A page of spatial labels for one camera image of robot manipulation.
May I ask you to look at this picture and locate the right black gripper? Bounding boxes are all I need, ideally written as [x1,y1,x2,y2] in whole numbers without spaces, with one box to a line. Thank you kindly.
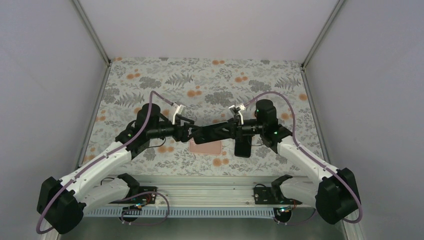
[214,115,264,142]

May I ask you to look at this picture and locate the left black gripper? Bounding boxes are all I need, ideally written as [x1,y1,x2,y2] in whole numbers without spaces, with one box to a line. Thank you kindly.
[147,115,202,142]

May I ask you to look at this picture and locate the black phone case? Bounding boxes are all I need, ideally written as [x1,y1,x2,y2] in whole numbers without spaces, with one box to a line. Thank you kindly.
[234,136,252,158]

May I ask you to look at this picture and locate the teal-edged black smartphone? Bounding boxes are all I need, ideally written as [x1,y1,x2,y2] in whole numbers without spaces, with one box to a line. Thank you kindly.
[192,121,236,145]

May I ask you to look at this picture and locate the pink phone case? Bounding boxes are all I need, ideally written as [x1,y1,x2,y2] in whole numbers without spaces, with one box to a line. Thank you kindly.
[188,140,223,156]

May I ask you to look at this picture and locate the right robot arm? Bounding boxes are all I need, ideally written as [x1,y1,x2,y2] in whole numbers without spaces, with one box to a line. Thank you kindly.
[229,99,363,225]

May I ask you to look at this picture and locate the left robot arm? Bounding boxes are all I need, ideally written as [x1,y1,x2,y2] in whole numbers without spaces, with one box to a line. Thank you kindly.
[36,102,195,235]

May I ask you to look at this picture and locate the floral patterned table mat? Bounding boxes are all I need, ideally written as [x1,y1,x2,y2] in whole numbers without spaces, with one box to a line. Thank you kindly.
[83,57,323,177]

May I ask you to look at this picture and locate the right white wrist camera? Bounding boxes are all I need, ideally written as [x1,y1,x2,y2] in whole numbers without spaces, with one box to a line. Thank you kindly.
[228,103,246,125]

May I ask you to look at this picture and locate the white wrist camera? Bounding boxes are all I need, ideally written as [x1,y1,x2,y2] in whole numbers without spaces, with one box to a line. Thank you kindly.
[170,102,186,125]
[228,103,246,125]

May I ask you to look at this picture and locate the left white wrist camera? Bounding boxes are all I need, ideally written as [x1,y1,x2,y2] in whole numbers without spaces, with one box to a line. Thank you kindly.
[170,102,186,125]

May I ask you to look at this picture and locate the aluminium mounting rail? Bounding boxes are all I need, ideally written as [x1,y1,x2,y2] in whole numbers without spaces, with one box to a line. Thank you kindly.
[52,175,354,220]

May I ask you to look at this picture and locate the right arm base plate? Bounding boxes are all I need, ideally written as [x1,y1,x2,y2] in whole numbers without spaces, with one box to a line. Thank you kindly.
[253,183,303,205]

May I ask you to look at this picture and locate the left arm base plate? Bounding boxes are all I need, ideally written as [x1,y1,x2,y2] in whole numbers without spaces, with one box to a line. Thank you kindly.
[111,186,158,210]

